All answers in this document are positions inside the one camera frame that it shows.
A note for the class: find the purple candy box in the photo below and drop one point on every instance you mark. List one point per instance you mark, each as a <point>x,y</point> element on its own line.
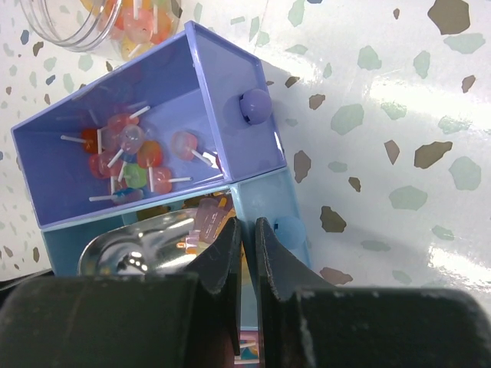
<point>194,92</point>

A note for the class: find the pink candy box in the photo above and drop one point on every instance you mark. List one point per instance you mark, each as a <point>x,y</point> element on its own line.
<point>248,350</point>

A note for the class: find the metal scoop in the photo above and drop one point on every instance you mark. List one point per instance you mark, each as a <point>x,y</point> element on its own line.
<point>160,245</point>

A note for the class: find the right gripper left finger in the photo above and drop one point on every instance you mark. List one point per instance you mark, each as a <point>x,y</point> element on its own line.
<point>186,319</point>

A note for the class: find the blue candy box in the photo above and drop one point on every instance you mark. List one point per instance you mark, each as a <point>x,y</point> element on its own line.
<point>265,206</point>

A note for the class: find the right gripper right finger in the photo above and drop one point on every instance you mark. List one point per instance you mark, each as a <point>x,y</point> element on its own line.
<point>306,322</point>

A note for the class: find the clear plastic jar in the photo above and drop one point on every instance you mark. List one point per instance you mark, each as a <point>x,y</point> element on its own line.
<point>120,30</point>

